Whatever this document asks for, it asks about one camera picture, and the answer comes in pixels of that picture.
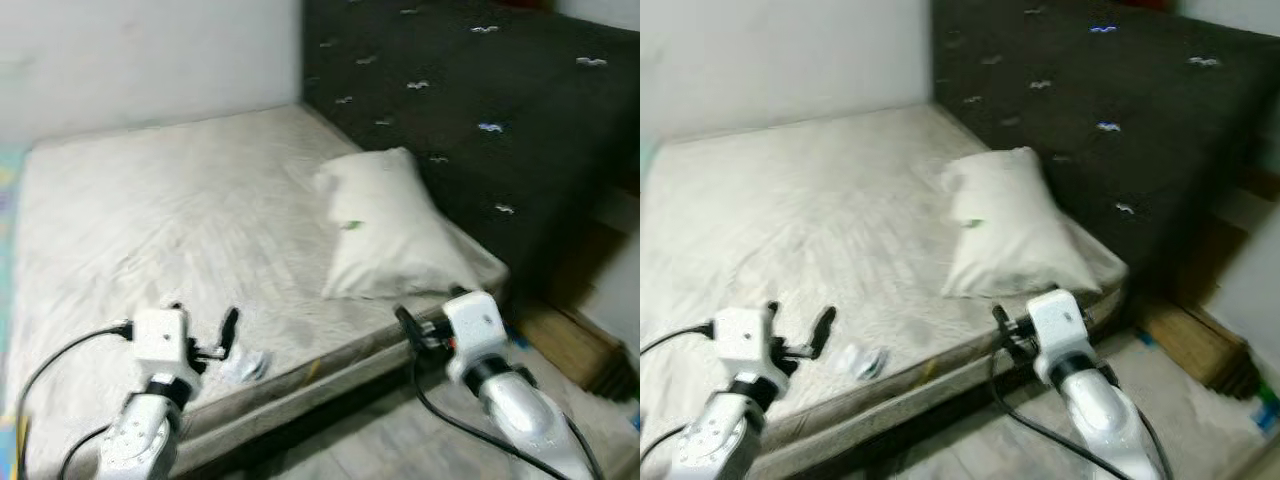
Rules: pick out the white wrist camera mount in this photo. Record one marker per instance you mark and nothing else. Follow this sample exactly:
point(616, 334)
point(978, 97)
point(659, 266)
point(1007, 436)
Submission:
point(160, 338)
point(1062, 325)
point(478, 325)
point(742, 340)

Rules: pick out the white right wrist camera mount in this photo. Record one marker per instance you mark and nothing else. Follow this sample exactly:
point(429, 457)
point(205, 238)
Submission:
point(478, 325)
point(1062, 325)

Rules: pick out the white wrapper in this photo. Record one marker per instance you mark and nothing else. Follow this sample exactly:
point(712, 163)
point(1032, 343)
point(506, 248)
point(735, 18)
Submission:
point(248, 367)
point(862, 361)

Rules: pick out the dark tufted headboard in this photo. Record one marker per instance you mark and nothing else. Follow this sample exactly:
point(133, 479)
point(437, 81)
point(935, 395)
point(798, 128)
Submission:
point(480, 80)
point(1110, 80)

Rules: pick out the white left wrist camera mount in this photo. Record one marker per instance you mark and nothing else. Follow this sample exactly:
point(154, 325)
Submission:
point(160, 338)
point(742, 340)

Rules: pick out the white quilted mattress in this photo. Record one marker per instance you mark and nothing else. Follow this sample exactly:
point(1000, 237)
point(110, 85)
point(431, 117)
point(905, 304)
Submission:
point(800, 220)
point(180, 220)

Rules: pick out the white pillow with tree print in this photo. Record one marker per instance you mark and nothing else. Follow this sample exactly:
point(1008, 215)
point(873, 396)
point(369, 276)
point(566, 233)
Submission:
point(385, 225)
point(1010, 225)

